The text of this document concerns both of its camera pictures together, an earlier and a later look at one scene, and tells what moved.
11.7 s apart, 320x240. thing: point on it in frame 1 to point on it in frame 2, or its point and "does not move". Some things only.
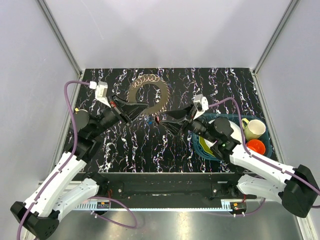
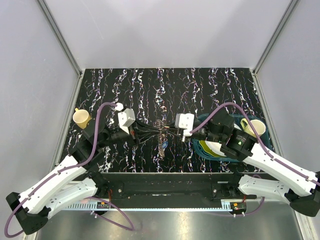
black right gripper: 176,126 to 178,132
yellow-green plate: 205,147 does not move
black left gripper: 129,110 to 141,137
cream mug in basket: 253,128 does not move
